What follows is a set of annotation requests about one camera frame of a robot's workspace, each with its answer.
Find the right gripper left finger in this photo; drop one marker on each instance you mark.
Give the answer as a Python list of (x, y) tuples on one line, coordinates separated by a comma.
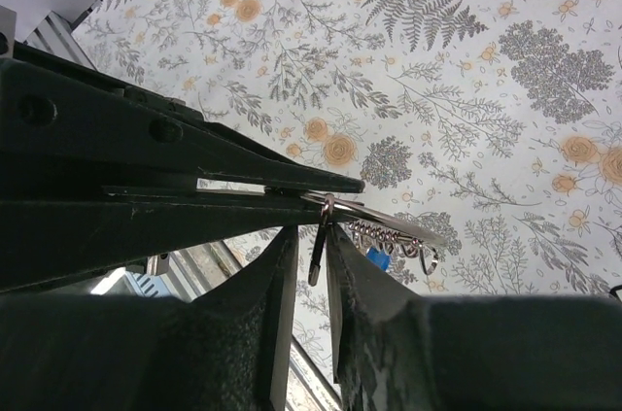
[(229, 349)]

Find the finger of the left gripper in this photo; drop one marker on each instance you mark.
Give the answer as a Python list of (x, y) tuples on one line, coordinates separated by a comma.
[(49, 233), (62, 123)]

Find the large metal keyring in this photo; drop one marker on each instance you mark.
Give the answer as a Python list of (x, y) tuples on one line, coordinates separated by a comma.
[(385, 232)]

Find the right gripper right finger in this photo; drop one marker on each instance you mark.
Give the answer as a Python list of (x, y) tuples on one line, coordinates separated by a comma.
[(394, 349)]

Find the key with blue tag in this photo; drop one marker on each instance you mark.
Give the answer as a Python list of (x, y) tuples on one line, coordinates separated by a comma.
[(379, 258)]

